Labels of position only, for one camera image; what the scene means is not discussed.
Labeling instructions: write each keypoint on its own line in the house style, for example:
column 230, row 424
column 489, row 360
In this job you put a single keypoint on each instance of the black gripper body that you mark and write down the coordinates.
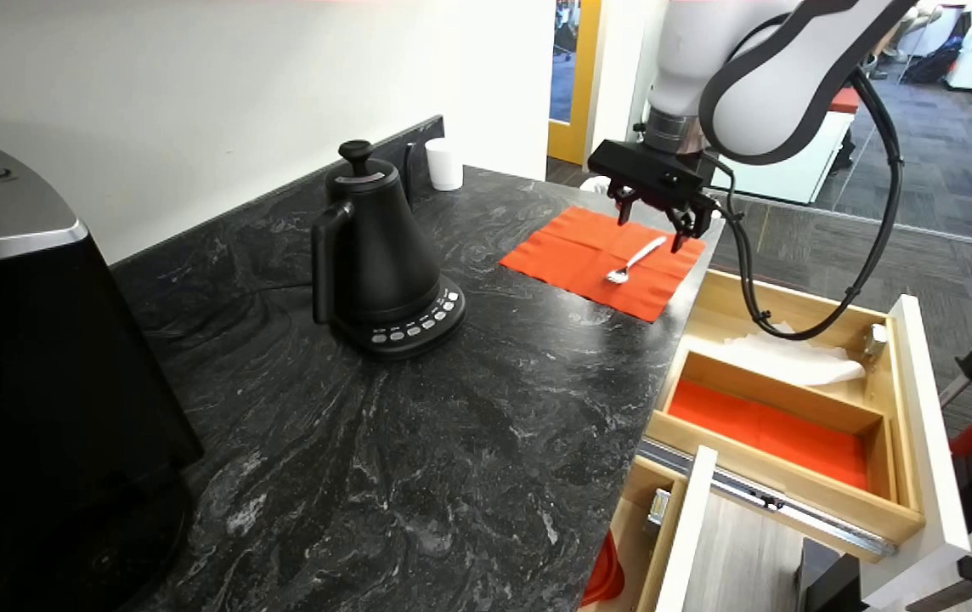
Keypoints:
column 667, row 180

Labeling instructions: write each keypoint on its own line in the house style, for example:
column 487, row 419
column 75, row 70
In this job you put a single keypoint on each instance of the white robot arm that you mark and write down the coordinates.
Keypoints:
column 744, row 79

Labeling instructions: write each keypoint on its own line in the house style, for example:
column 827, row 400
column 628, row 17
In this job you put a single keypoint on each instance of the wooden drawer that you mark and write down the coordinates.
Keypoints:
column 896, row 405

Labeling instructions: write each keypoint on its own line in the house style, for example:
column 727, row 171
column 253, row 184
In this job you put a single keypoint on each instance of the metal drawer slide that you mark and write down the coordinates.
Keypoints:
column 802, row 519

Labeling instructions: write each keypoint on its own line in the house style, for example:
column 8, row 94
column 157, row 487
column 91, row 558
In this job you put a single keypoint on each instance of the orange liner in drawer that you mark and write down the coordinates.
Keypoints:
column 777, row 434

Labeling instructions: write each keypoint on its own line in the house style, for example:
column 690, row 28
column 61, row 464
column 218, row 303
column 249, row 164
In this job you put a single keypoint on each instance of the white lower drawer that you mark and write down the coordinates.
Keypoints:
column 656, row 530

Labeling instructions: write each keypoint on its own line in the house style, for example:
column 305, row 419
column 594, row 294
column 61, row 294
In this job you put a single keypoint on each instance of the orange napkin on counter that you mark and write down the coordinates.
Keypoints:
column 577, row 252

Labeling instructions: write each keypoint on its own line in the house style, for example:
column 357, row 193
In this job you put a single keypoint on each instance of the white paper napkin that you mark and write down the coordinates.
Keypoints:
column 798, row 360

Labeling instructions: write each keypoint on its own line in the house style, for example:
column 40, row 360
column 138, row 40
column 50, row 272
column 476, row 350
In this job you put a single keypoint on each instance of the white cup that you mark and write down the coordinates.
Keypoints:
column 442, row 164

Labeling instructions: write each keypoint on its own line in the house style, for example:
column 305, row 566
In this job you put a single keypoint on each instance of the black electric kettle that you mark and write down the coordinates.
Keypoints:
column 374, row 279

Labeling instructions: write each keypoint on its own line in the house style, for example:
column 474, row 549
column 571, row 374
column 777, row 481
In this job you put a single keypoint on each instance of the black coffee machine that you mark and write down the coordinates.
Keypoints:
column 94, row 442

